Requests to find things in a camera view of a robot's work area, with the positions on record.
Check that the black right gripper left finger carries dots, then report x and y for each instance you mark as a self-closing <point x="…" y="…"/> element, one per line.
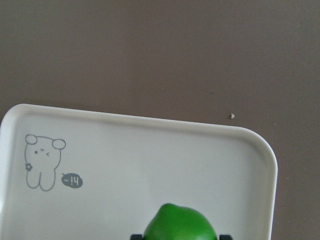
<point x="136" y="237"/>

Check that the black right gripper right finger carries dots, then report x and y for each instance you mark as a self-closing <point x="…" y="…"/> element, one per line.
<point x="225" y="237"/>

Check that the green lime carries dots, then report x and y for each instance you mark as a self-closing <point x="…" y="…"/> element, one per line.
<point x="174" y="222"/>

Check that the cream rectangular tray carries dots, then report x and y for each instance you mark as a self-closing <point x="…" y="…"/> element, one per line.
<point x="70" y="174"/>

